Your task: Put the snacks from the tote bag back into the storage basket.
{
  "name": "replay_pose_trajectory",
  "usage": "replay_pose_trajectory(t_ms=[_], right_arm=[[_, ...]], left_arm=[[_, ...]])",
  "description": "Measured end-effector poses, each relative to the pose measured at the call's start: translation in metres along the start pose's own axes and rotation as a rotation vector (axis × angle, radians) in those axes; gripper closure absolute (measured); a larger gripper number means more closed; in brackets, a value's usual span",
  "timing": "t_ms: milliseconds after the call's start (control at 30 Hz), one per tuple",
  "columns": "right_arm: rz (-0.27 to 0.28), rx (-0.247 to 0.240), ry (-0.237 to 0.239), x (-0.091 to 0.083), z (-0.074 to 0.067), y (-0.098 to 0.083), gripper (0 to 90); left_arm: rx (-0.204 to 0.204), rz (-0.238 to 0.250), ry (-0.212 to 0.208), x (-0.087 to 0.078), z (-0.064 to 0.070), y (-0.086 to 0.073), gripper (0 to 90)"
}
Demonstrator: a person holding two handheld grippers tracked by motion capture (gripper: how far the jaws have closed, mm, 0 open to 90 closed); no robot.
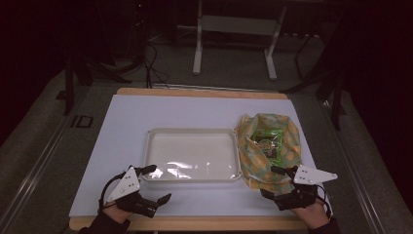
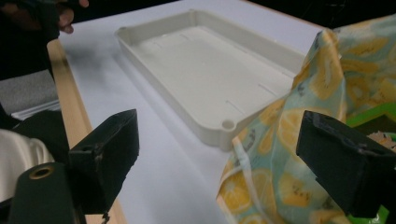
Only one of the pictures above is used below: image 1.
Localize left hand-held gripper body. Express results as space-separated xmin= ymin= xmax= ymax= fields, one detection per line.
xmin=105 ymin=166 xmax=159 ymax=219

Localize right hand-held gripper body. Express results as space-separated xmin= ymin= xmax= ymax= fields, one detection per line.
xmin=273 ymin=164 xmax=339 ymax=211

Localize orange patterned cloth bag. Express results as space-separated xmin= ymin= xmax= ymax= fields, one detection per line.
xmin=235 ymin=112 xmax=303 ymax=193

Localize green snack packet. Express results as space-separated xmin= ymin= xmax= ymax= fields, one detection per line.
xmin=249 ymin=129 xmax=288 ymax=168

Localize white plastic tray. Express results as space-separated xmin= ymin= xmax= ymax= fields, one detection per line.
xmin=142 ymin=127 xmax=244 ymax=182

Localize person's left hand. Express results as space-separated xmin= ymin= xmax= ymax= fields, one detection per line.
xmin=101 ymin=200 xmax=134 ymax=224

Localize person's right hand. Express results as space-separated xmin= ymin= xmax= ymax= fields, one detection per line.
xmin=290 ymin=200 xmax=331 ymax=230

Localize white table mat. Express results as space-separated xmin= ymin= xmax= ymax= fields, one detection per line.
xmin=68 ymin=94 xmax=333 ymax=218

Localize black stand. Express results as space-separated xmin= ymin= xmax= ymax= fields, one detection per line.
xmin=56 ymin=48 xmax=95 ymax=117
xmin=281 ymin=19 xmax=348 ymax=132

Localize white metal stand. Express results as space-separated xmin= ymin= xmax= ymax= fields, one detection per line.
xmin=192 ymin=0 xmax=288 ymax=82

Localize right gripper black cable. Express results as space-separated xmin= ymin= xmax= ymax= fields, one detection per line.
xmin=313 ymin=183 xmax=333 ymax=218

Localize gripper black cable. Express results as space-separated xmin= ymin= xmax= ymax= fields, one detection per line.
xmin=313 ymin=183 xmax=333 ymax=218
xmin=97 ymin=171 xmax=129 ymax=211

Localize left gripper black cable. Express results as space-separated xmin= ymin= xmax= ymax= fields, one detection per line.
xmin=97 ymin=171 xmax=129 ymax=211

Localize black cables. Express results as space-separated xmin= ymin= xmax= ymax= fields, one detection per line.
xmin=84 ymin=32 xmax=170 ymax=90

